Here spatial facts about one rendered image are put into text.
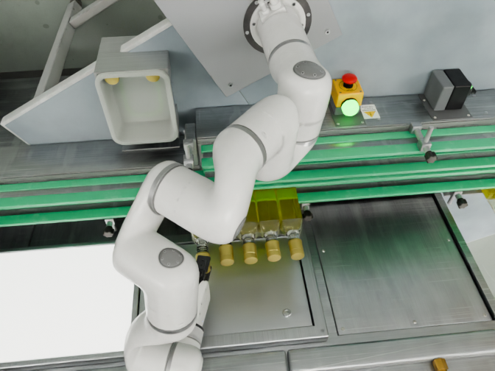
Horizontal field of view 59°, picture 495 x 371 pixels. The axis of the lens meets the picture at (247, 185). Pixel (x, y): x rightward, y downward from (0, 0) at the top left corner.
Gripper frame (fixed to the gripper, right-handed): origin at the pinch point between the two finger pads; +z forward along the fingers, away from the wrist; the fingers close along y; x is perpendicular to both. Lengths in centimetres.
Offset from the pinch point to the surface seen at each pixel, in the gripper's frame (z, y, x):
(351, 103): 42, 21, -31
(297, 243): 9.7, 2.0, -21.8
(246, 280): 5.4, -12.5, -9.7
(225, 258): 2.6, 1.8, -4.9
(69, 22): 82, 13, 68
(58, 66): 58, 11, 61
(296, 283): 6.4, -12.3, -23.1
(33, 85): 80, -16, 92
